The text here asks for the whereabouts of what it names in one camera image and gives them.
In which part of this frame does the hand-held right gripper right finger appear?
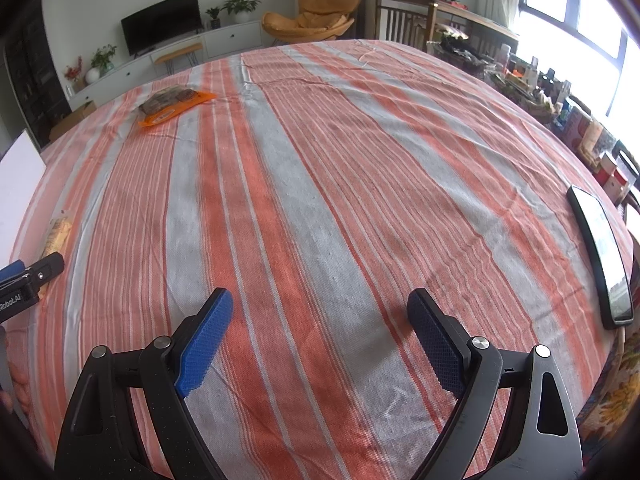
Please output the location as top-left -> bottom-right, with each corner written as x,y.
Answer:
406,288 -> 585,480

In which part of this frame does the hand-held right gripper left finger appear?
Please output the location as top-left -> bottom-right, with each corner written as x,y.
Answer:
54,287 -> 235,480

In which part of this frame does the sweet potato snack packet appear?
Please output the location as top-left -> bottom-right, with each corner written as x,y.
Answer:
40,215 -> 74,301

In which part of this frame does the white board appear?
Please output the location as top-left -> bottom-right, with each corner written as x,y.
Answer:
0,129 -> 47,241

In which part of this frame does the cardboard box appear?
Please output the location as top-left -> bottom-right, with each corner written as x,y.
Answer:
48,101 -> 97,142

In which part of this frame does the orange grey striped tablecloth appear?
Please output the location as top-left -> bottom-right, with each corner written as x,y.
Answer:
10,39 -> 633,480

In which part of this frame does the yellow floral cloth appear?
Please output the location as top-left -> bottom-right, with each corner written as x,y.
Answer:
575,330 -> 640,461

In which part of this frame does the black smartphone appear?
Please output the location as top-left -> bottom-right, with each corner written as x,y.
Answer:
566,185 -> 635,330

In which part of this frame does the black display cabinet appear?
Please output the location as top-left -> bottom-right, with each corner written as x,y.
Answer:
4,15 -> 73,136

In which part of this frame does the red flower arrangement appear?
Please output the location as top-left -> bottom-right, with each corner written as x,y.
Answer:
64,56 -> 83,93

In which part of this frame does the orange snack packet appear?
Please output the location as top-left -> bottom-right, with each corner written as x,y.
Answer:
137,86 -> 217,128

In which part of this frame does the green plant in white vase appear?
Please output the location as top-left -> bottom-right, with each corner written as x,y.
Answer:
85,44 -> 117,84

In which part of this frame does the wooden stool with metal legs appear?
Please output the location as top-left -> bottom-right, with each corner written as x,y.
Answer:
152,42 -> 204,68

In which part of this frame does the black television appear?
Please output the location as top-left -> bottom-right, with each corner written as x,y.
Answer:
120,0 -> 204,57

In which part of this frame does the row of assorted boxes and bottles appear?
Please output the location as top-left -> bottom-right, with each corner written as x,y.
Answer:
435,25 -> 640,206

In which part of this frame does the white television cabinet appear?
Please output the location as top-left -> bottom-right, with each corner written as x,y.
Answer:
70,20 -> 266,111

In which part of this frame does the dark wooden side table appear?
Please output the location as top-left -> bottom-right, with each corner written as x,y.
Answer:
430,0 -> 521,56

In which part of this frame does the large green potted plant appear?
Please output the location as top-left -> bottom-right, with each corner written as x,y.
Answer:
220,0 -> 265,23

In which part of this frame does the dark wooden chair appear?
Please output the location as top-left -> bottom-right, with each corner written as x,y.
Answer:
375,0 -> 436,51

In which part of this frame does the orange lounge chair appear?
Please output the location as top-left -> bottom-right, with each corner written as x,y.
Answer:
261,0 -> 362,43

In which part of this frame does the window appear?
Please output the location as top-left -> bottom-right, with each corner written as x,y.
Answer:
520,0 -> 640,121

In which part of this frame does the white charging cable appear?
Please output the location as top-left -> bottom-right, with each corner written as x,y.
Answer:
607,327 -> 628,376

